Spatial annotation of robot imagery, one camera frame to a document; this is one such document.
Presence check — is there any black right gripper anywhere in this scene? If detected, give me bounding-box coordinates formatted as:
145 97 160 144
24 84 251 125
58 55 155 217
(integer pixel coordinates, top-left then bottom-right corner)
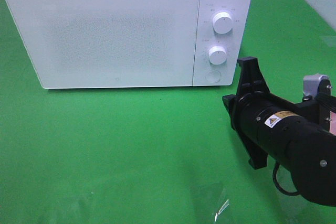
222 57 297 169

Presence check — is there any round white door button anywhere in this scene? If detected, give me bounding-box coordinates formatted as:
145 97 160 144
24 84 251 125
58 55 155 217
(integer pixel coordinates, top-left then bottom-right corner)
206 70 221 83

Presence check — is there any white microwave door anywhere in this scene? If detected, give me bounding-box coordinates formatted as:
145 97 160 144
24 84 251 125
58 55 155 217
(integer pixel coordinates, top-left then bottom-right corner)
6 0 198 89

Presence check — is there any pink round plate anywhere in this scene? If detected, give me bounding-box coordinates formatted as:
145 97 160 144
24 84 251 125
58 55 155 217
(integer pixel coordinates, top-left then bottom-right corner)
329 112 336 135

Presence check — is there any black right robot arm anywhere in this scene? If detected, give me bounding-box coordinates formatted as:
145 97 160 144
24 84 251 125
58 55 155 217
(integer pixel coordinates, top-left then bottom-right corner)
223 57 335 207

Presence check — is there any lower white microwave knob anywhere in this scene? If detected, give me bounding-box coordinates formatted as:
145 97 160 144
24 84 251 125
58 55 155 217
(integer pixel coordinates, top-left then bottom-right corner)
208 46 227 65

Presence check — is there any white microwave knob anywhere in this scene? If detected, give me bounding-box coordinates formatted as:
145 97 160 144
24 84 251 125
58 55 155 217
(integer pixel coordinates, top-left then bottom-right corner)
208 46 227 65
213 12 233 34

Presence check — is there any upper white microwave knob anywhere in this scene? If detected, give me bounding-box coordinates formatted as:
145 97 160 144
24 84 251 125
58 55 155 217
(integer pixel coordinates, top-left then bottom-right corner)
213 12 233 34

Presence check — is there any clear tape patch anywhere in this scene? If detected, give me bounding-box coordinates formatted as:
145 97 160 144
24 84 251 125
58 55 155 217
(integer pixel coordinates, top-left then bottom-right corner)
188 182 232 222

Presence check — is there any white microwave oven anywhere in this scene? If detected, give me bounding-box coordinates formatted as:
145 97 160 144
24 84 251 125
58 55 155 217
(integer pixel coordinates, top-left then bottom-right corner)
5 0 251 89

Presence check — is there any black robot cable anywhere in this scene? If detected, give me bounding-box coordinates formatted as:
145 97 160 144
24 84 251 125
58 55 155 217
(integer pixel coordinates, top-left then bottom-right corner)
272 161 300 196

